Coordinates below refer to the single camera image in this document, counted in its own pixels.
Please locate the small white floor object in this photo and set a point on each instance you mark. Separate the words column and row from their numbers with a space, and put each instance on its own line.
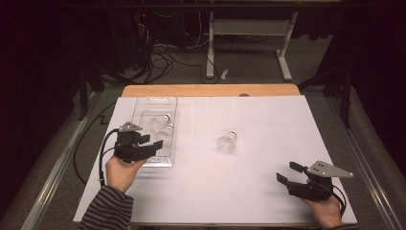
column 224, row 74

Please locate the clear plastic bin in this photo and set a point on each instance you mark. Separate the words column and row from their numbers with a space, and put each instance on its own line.
column 156, row 107

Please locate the person's left hand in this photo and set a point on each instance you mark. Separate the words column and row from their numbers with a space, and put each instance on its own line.
column 121, row 175

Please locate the dark round table grommet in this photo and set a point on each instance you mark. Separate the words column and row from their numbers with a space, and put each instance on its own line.
column 244, row 95

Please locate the metal floor rail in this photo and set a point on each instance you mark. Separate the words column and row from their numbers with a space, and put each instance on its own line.
column 367, row 182
column 52, row 188

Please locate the black metal stand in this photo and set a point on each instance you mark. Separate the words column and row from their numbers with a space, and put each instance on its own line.
column 346, row 102
column 83, row 96

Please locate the white table cover sheet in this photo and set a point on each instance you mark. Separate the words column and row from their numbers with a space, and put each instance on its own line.
column 255, row 159

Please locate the white metal table frame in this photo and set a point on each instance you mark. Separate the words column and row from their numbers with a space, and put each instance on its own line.
column 249, row 27

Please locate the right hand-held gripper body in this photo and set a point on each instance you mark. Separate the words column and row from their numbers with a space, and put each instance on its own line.
column 314, row 191

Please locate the person's right hand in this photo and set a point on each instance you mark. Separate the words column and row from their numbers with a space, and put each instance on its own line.
column 328, row 214

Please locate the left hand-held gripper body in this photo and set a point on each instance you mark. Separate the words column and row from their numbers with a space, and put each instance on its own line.
column 130, row 150

